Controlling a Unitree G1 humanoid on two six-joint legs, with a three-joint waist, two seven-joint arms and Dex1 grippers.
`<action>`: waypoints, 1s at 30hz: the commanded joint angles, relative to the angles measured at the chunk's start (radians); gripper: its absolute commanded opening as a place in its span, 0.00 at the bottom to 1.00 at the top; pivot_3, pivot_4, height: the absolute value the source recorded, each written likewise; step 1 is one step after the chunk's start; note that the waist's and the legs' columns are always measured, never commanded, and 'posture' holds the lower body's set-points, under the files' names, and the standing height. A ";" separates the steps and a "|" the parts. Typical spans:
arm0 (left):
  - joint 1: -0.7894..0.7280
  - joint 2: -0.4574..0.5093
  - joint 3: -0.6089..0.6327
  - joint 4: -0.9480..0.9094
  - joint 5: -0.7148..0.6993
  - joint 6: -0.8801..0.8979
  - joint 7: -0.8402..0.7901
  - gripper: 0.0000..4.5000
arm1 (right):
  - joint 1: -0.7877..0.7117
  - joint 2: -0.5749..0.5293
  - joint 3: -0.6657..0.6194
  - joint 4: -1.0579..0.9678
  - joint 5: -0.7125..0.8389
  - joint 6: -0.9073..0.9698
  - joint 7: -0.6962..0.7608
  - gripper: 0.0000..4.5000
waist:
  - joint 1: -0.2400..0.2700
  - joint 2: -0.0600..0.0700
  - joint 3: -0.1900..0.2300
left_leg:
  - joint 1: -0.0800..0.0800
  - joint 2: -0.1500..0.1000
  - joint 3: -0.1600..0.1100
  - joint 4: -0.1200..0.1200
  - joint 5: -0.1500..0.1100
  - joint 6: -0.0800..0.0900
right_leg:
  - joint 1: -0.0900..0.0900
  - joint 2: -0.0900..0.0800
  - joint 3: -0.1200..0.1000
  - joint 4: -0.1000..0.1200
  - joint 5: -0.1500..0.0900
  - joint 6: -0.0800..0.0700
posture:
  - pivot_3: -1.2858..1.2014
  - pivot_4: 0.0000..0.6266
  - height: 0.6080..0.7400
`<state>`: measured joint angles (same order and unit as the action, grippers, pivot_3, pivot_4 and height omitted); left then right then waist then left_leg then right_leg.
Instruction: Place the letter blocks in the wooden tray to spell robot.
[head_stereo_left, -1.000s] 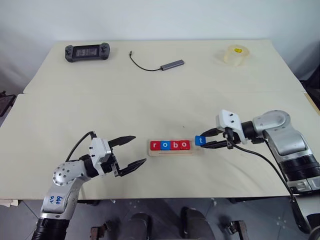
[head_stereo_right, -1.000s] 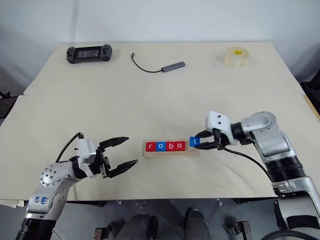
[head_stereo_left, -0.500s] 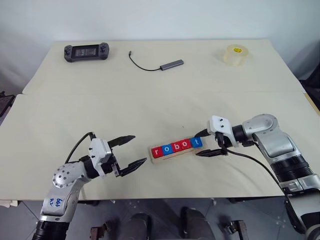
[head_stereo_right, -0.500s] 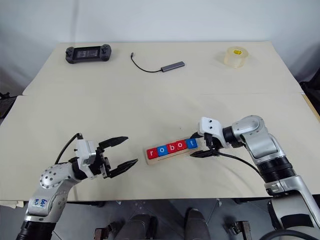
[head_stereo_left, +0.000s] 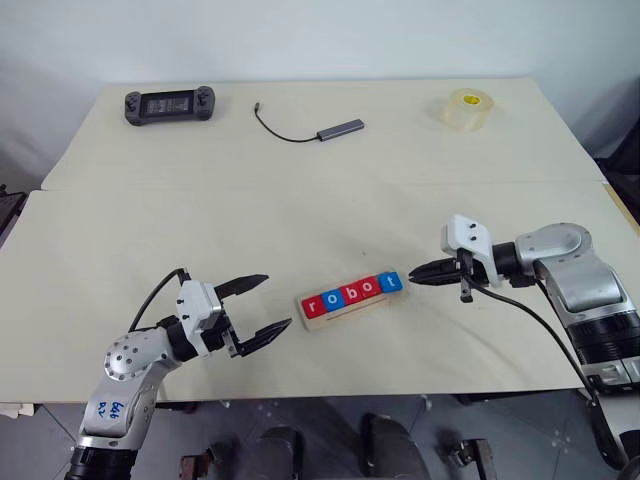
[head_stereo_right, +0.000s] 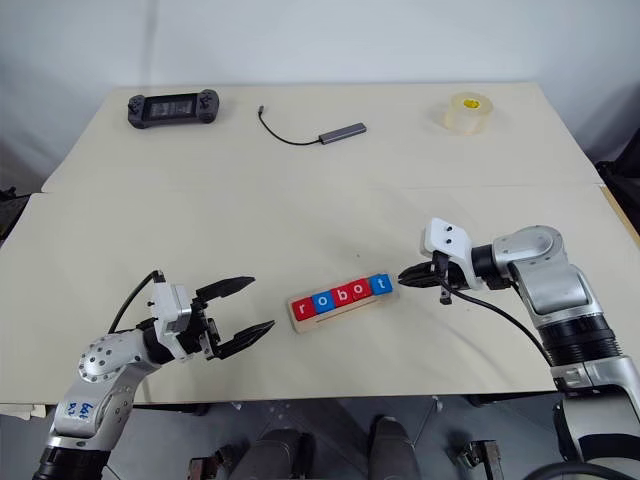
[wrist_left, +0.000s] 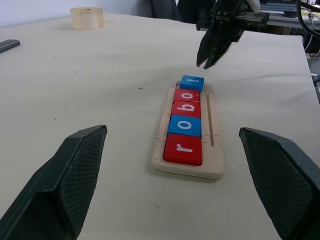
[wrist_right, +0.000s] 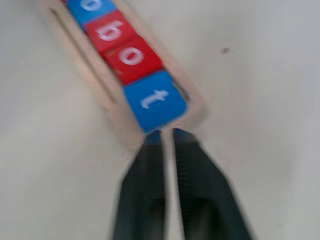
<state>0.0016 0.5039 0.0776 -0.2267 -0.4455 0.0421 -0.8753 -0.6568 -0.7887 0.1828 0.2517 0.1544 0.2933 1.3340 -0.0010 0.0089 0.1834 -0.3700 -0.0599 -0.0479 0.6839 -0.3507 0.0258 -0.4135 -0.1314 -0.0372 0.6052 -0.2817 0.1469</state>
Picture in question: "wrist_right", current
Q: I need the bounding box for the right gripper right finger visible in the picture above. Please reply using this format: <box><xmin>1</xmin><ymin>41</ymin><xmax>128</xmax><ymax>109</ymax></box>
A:
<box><xmin>172</xmin><ymin>127</ymin><xmax>256</xmax><ymax>240</ymax></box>

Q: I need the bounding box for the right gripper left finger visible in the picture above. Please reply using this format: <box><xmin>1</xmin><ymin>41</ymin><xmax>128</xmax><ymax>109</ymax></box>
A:
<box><xmin>111</xmin><ymin>129</ymin><xmax>167</xmax><ymax>240</ymax></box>

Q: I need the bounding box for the blue letter tile t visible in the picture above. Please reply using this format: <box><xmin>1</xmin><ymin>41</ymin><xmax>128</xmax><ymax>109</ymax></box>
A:
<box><xmin>123</xmin><ymin>70</ymin><xmax>188</xmax><ymax>135</ymax></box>

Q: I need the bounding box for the red letter tile o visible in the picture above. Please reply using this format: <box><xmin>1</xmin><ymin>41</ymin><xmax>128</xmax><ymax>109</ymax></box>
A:
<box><xmin>103</xmin><ymin>37</ymin><xmax>165</xmax><ymax>86</ymax></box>

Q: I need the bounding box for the red letter tile b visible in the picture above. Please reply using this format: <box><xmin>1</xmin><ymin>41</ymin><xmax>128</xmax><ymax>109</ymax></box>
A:
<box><xmin>83</xmin><ymin>9</ymin><xmax>142</xmax><ymax>60</ymax></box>

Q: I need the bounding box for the wooden letter tray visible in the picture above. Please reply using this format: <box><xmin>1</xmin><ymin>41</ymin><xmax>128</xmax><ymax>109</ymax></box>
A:
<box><xmin>37</xmin><ymin>0</ymin><xmax>208</xmax><ymax>137</ymax></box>

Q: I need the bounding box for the blue letter tile o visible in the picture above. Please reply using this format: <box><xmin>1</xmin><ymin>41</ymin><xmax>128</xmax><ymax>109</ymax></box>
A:
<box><xmin>67</xmin><ymin>0</ymin><xmax>117</xmax><ymax>31</ymax></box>

